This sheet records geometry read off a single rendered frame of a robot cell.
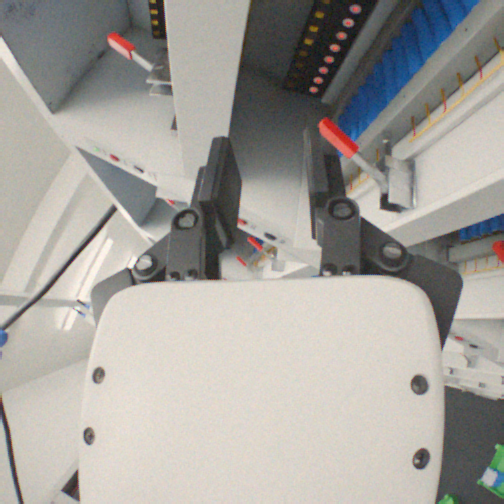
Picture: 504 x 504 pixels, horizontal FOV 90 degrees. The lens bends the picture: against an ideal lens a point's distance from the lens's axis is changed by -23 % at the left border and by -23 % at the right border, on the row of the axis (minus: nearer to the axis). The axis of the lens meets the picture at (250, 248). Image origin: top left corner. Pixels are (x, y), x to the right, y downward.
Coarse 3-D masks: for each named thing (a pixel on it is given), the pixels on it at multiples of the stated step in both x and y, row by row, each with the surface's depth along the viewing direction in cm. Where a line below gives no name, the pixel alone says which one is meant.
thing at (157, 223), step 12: (156, 204) 107; (168, 204) 108; (180, 204) 108; (156, 216) 107; (168, 216) 107; (144, 228) 105; (156, 228) 106; (168, 228) 106; (240, 228) 110; (240, 240) 109; (228, 252) 108; (240, 252) 108; (228, 264) 107; (240, 264) 108; (492, 396) 113
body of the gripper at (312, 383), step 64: (128, 320) 9; (192, 320) 8; (256, 320) 8; (320, 320) 8; (384, 320) 7; (128, 384) 7; (192, 384) 7; (256, 384) 7; (320, 384) 7; (384, 384) 6; (128, 448) 6; (192, 448) 6; (256, 448) 6; (320, 448) 6; (384, 448) 6
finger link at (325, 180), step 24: (312, 144) 12; (312, 168) 11; (336, 168) 12; (312, 192) 11; (336, 192) 12; (312, 216) 12; (360, 216) 11; (384, 240) 10; (360, 264) 11; (384, 264) 10
